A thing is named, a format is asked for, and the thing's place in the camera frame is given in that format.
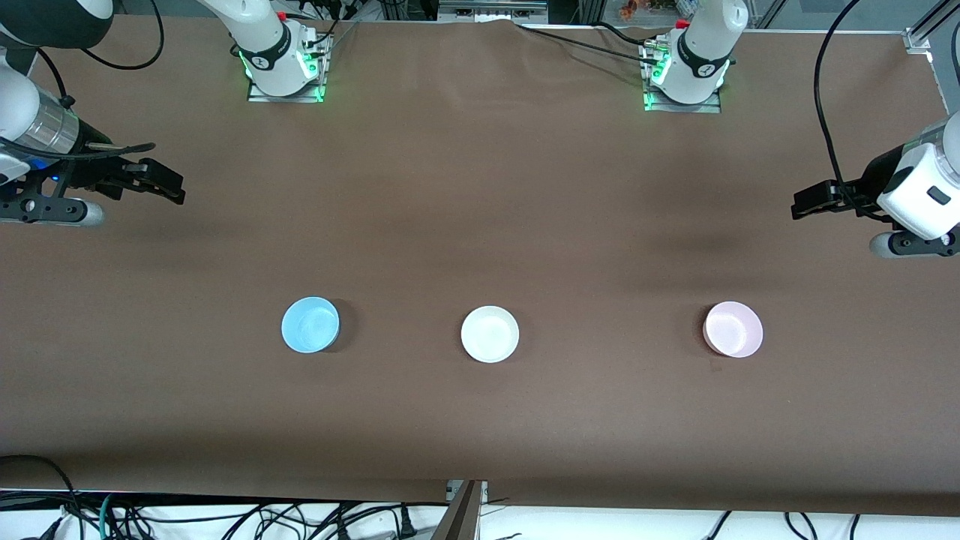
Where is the black looped floor cable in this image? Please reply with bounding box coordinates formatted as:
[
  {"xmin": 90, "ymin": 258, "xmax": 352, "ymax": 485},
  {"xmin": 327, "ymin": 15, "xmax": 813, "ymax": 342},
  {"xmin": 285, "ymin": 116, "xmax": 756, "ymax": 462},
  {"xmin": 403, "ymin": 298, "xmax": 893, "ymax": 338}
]
[{"xmin": 0, "ymin": 455, "xmax": 80, "ymax": 540}]

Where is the brown table cloth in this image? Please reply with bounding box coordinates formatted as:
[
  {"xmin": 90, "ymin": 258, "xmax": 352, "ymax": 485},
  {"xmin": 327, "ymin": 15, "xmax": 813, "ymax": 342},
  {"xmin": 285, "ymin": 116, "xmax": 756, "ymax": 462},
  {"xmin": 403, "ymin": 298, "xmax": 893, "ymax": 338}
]
[{"xmin": 0, "ymin": 15, "xmax": 960, "ymax": 518}]

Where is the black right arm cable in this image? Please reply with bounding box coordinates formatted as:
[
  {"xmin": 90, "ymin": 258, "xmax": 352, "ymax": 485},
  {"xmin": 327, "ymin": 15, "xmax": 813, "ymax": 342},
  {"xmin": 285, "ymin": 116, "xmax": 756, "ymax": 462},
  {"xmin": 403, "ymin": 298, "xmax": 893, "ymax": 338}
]
[{"xmin": 15, "ymin": 0, "xmax": 164, "ymax": 162}]

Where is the pink bowl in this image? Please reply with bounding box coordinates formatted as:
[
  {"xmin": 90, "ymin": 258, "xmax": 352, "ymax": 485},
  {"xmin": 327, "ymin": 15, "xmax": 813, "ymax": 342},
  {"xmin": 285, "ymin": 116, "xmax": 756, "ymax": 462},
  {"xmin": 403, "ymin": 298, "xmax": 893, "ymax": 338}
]
[{"xmin": 703, "ymin": 301, "xmax": 764, "ymax": 359}]

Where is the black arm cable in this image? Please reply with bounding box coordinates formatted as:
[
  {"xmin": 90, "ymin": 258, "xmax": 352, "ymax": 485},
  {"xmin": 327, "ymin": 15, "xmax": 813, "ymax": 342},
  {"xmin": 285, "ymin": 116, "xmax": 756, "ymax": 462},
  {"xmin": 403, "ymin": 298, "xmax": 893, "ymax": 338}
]
[
  {"xmin": 814, "ymin": 0, "xmax": 893, "ymax": 222},
  {"xmin": 15, "ymin": 0, "xmax": 164, "ymax": 162}
]

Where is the long black base cable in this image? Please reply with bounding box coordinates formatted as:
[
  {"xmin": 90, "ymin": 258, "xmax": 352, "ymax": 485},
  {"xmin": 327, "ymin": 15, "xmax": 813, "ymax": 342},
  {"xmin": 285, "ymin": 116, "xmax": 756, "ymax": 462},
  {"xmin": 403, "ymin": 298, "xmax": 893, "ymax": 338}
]
[{"xmin": 517, "ymin": 25, "xmax": 661, "ymax": 65}]

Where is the black right base cable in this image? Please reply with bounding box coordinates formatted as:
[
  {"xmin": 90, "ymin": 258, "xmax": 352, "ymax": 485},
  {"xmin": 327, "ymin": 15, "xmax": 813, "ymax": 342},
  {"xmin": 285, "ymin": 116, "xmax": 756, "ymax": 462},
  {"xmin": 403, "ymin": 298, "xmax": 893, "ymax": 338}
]
[{"xmin": 300, "ymin": 0, "xmax": 361, "ymax": 61}]

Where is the grey metal rail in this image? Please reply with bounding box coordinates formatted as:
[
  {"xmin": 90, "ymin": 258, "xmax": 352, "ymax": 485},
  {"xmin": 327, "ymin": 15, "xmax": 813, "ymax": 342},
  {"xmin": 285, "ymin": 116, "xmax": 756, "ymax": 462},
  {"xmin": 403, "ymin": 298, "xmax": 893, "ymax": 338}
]
[{"xmin": 439, "ymin": 0, "xmax": 548, "ymax": 23}]

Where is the grey metal frame post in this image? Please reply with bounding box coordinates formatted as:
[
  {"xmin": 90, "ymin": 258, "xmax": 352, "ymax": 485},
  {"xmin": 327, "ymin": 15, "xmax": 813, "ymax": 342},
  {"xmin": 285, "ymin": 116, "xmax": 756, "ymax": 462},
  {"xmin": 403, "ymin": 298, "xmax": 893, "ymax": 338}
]
[{"xmin": 431, "ymin": 480, "xmax": 488, "ymax": 540}]

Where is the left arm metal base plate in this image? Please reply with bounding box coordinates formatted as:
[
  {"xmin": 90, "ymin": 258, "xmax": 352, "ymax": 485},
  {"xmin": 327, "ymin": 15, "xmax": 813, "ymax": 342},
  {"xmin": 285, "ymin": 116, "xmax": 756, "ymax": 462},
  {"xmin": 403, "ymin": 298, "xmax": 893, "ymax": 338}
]
[{"xmin": 643, "ymin": 37, "xmax": 722, "ymax": 113}]

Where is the short black base cable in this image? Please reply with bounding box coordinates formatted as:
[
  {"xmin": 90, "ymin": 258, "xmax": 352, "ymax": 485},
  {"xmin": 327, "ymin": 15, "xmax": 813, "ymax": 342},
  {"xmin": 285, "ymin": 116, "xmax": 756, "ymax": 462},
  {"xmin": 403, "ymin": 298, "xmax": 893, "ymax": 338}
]
[{"xmin": 592, "ymin": 21, "xmax": 661, "ymax": 46}]

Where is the white bowl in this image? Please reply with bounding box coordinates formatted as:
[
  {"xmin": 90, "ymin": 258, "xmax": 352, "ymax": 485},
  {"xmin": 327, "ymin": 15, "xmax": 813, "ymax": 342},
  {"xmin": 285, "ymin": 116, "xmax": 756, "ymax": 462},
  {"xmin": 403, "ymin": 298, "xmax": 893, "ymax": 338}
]
[{"xmin": 460, "ymin": 306, "xmax": 520, "ymax": 364}]

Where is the blue bowl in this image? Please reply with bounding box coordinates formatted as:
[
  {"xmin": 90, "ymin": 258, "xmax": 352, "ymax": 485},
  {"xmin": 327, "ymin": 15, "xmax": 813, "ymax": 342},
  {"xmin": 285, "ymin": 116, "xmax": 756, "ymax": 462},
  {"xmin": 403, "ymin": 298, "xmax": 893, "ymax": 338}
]
[{"xmin": 281, "ymin": 296, "xmax": 341, "ymax": 354}]

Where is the aluminium frame profile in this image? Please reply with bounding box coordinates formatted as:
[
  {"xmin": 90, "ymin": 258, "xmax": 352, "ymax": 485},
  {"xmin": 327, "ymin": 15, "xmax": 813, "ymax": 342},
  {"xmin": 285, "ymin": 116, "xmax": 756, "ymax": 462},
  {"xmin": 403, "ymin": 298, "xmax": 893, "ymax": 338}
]
[{"xmin": 904, "ymin": 0, "xmax": 960, "ymax": 55}]

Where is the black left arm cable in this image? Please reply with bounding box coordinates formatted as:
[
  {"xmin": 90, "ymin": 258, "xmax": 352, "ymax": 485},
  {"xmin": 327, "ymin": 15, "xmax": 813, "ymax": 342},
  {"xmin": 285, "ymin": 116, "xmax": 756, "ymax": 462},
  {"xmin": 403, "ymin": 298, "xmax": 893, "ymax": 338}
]
[{"xmin": 814, "ymin": 0, "xmax": 893, "ymax": 222}]

